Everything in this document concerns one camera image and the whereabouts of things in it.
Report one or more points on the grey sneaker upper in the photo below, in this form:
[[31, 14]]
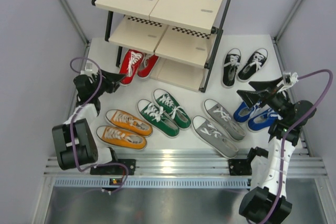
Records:
[[222, 117]]

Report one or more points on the orange sneaker upper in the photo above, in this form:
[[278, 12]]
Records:
[[128, 122]]

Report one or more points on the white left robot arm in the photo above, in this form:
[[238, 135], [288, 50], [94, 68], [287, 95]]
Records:
[[73, 140]]

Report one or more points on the grey sneaker lower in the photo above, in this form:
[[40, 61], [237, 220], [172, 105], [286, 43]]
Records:
[[210, 134]]

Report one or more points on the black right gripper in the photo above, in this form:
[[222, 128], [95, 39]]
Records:
[[268, 92]]

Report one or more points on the orange sneaker lower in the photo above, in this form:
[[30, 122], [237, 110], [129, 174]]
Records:
[[120, 137]]

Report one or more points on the red sneaker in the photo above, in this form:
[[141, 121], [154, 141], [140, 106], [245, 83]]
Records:
[[130, 65], [147, 65]]

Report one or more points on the blue sneaker left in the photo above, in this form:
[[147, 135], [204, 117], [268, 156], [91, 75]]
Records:
[[244, 113]]

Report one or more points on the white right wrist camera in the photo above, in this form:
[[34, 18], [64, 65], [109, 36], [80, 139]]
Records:
[[290, 78]]

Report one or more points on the grey sneaker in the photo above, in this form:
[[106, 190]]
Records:
[[222, 117], [210, 134]]

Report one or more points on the blue sneaker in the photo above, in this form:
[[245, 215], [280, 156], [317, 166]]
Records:
[[259, 120], [244, 113]]

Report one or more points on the black sneaker right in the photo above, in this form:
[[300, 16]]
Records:
[[255, 62]]

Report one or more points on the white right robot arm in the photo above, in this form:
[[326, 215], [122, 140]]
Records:
[[266, 202]]

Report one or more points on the aluminium mounting rail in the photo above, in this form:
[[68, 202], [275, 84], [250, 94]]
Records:
[[160, 169]]

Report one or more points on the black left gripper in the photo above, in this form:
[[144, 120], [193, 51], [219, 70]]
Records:
[[111, 81]]

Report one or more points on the black sneaker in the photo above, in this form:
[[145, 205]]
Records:
[[230, 66], [255, 62]]

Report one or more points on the blue sneaker right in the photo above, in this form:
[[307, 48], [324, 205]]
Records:
[[259, 120]]

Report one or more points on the beige three-tier shoe shelf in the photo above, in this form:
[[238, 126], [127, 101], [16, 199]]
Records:
[[184, 34]]

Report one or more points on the black sneaker left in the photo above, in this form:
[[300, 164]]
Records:
[[230, 66]]

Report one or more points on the green sneaker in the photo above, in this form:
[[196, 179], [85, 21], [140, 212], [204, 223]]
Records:
[[171, 107], [156, 115]]

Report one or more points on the orange sneaker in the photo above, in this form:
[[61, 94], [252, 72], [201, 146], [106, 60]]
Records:
[[128, 122], [120, 137]]

